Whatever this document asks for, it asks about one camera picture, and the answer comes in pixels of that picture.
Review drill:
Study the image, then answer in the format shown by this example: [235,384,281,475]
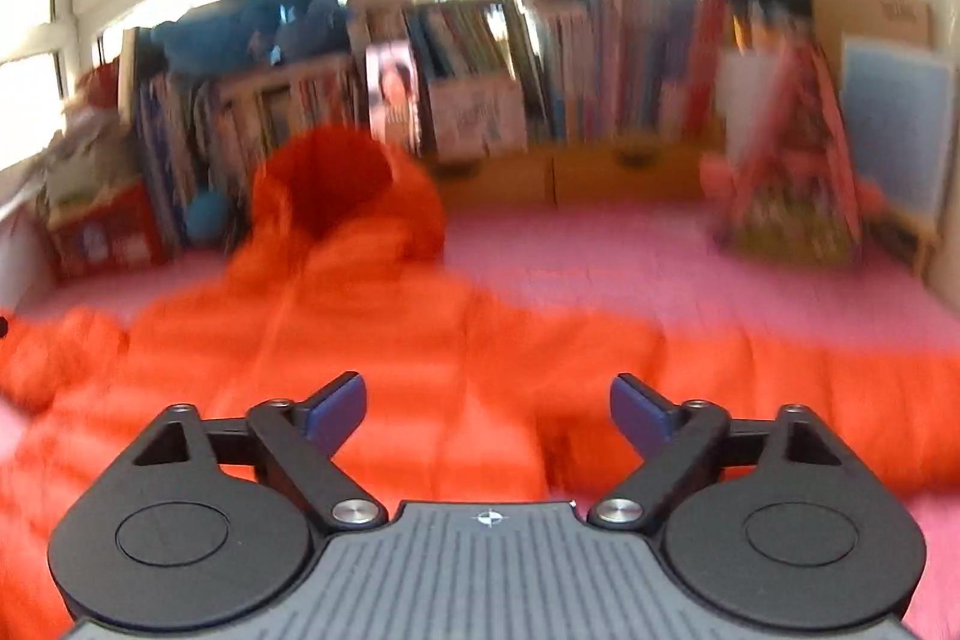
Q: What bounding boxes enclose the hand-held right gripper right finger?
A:
[589,372,845,528]

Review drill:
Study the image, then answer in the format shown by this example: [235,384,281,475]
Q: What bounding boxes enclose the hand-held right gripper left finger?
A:
[131,371,389,528]

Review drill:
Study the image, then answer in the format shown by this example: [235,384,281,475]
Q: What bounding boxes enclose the orange puffer jacket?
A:
[0,126,960,640]

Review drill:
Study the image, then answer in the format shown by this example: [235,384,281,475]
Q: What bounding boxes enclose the blue plush ball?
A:
[184,190,230,247]

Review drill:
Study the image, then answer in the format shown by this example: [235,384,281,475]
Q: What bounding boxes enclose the wooden drawer organizer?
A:
[420,134,725,210]

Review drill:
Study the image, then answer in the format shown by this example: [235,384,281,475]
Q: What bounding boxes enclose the pink toy dollhouse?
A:
[701,40,886,270]

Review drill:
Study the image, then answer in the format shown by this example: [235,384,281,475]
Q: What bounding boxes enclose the red plastic crate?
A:
[49,182,166,277]

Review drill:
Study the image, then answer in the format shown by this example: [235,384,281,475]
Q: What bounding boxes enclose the row of picture books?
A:
[135,55,368,251]

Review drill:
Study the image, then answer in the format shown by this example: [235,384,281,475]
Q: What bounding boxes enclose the black smartphone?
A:
[366,42,421,154]

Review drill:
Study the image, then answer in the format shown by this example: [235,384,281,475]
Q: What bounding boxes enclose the white pencil print box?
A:
[427,77,527,161]

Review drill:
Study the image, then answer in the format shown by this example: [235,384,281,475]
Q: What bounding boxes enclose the row of pastel spine books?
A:
[525,0,732,146]

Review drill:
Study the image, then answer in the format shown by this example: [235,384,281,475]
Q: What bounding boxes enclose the blue board on wooden easel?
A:
[840,36,953,281]

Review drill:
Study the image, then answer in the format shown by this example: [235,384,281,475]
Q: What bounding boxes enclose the row of slim green books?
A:
[405,0,541,146]

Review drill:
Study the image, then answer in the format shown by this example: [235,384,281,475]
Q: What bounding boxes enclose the blue cat plush toy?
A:
[150,0,301,79]

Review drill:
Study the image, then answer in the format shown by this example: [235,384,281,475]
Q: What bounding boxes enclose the brown cardboard box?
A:
[814,0,935,49]

